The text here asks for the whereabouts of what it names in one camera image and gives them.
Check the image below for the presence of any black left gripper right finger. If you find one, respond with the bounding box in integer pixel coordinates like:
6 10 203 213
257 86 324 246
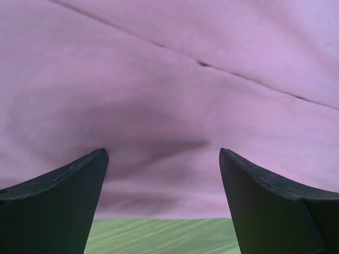
219 148 338 254

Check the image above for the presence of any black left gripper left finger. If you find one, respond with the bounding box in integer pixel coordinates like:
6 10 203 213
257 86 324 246
1 149 109 254

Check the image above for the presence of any red t shirt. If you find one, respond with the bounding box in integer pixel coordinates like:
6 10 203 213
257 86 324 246
1 1 338 219

